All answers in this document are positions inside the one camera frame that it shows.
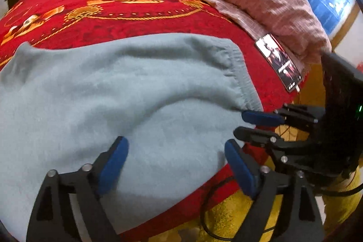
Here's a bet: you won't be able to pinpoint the red printed blanket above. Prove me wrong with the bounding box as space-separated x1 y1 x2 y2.
0 0 308 242

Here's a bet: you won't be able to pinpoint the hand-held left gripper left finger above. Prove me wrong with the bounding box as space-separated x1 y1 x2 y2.
26 136 129 242

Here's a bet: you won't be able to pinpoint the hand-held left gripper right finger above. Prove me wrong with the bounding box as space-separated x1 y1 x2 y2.
224 139 325 242

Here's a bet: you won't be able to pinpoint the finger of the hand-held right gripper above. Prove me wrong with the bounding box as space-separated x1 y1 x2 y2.
233 126 315 174
242 104 326 132

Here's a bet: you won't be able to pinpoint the smartphone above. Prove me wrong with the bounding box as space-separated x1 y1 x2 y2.
255 34 304 93

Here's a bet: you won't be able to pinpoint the black cable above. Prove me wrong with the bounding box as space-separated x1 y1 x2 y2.
200 176 276 241
313 185 363 198

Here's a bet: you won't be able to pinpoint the grey-blue pants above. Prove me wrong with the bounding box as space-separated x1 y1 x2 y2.
0 33 264 241

